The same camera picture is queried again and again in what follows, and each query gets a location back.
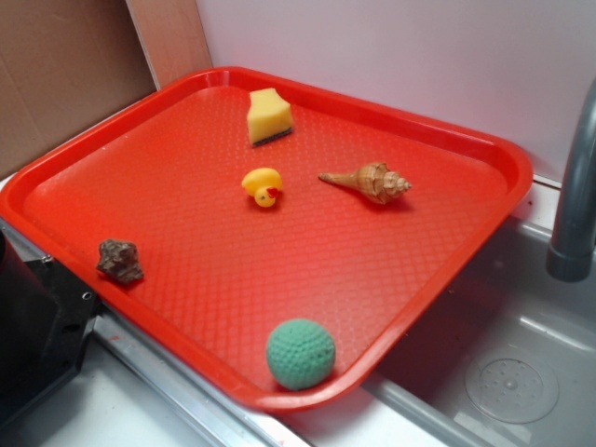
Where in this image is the yellow rubber duck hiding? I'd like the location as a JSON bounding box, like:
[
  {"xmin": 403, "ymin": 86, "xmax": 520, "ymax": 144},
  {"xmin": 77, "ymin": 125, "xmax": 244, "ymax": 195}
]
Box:
[{"xmin": 241, "ymin": 168, "xmax": 283, "ymax": 208}]

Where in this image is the grey metal faucet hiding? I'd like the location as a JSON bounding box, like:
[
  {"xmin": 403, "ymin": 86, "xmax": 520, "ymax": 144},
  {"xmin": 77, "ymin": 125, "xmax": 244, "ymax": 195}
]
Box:
[{"xmin": 546, "ymin": 85, "xmax": 595, "ymax": 282}]

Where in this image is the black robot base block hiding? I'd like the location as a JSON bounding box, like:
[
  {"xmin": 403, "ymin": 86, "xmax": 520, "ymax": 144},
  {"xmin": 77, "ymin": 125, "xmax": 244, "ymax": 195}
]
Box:
[{"xmin": 1, "ymin": 236, "xmax": 97, "ymax": 428}]

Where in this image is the grey toy sink basin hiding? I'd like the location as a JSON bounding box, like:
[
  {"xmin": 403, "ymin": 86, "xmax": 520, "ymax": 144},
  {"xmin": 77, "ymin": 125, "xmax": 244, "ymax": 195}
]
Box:
[{"xmin": 286, "ymin": 219, "xmax": 595, "ymax": 446}]

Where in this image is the yellow sponge with dark pad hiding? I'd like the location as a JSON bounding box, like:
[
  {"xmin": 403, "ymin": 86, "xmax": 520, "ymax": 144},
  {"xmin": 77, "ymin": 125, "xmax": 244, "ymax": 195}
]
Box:
[{"xmin": 247, "ymin": 88, "xmax": 293, "ymax": 146}]

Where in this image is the brown rough rock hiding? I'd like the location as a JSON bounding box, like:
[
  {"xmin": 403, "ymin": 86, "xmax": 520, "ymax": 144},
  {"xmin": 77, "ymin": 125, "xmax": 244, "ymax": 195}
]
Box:
[{"xmin": 96, "ymin": 238, "xmax": 144, "ymax": 285}]

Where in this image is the brown cardboard panel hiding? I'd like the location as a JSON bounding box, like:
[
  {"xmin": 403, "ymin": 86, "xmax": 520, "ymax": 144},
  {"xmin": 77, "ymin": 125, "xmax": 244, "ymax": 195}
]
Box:
[{"xmin": 1, "ymin": 1, "xmax": 211, "ymax": 178}]

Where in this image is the round sink drain cover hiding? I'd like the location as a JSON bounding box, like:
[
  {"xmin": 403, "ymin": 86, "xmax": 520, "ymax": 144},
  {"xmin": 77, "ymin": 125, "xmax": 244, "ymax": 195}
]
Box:
[{"xmin": 465, "ymin": 355, "xmax": 559, "ymax": 425}]

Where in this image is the brown spiral seashell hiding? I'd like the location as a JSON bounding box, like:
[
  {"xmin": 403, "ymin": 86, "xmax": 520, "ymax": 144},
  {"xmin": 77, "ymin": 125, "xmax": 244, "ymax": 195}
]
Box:
[{"xmin": 318, "ymin": 162, "xmax": 412, "ymax": 205}]

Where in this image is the red plastic tray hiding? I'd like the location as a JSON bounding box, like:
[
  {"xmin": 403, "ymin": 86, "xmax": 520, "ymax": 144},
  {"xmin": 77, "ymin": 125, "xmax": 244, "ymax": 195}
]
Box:
[{"xmin": 1, "ymin": 68, "xmax": 533, "ymax": 413}]

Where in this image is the green crocheted ball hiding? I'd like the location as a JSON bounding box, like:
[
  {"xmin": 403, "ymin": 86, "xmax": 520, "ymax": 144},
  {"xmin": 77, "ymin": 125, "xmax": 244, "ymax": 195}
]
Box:
[{"xmin": 265, "ymin": 318, "xmax": 336, "ymax": 391}]

